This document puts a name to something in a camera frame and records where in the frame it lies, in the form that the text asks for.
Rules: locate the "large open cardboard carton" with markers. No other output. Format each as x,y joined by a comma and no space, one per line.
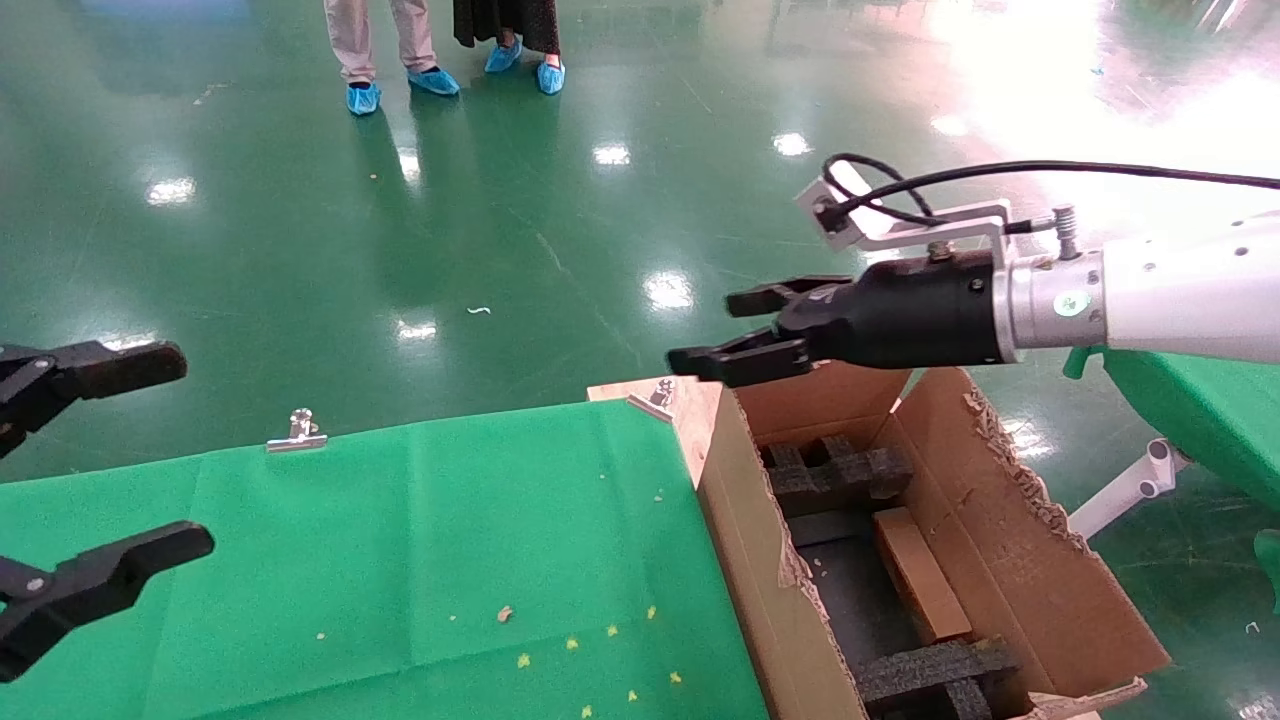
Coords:
1010,560

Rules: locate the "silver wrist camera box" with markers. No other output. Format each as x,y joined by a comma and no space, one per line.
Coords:
850,232

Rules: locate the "person in beige trousers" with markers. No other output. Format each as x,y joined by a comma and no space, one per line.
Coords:
350,40

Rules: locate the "small brown cardboard box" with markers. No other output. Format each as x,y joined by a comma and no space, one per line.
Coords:
920,580

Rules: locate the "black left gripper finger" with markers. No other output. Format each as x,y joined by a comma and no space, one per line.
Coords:
120,370
100,585

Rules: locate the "silver binder clip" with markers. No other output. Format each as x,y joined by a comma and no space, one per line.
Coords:
650,405
297,440

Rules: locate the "person in black skirt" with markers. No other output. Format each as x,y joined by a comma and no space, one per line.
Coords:
500,25

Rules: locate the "silver camera mount bracket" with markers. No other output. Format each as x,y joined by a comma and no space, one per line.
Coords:
950,228

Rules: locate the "white table leg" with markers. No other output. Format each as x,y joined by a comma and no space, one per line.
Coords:
1130,490

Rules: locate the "black foam carton liner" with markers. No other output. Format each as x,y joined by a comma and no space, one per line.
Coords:
850,600

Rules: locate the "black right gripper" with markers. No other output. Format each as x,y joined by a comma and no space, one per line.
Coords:
900,315

